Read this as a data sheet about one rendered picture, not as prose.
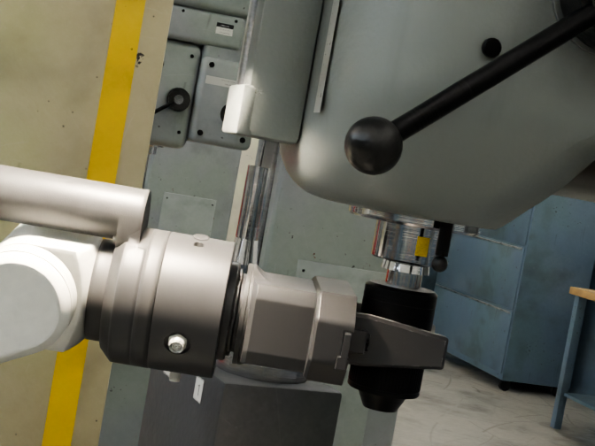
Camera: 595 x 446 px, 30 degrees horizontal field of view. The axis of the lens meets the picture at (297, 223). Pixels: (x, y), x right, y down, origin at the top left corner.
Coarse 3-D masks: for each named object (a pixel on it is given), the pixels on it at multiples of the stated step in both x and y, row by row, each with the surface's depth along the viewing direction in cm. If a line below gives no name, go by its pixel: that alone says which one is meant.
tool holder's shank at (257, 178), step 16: (256, 176) 114; (256, 192) 114; (240, 208) 115; (256, 208) 114; (240, 224) 114; (256, 224) 114; (240, 240) 114; (256, 240) 115; (240, 256) 114; (256, 256) 115
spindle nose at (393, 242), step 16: (384, 224) 70; (400, 224) 69; (384, 240) 70; (400, 240) 69; (416, 240) 69; (432, 240) 69; (384, 256) 69; (400, 256) 69; (416, 256) 69; (432, 256) 69
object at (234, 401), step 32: (160, 384) 115; (192, 384) 106; (224, 384) 99; (256, 384) 100; (288, 384) 103; (320, 384) 106; (160, 416) 113; (192, 416) 105; (224, 416) 99; (256, 416) 100; (288, 416) 102; (320, 416) 103
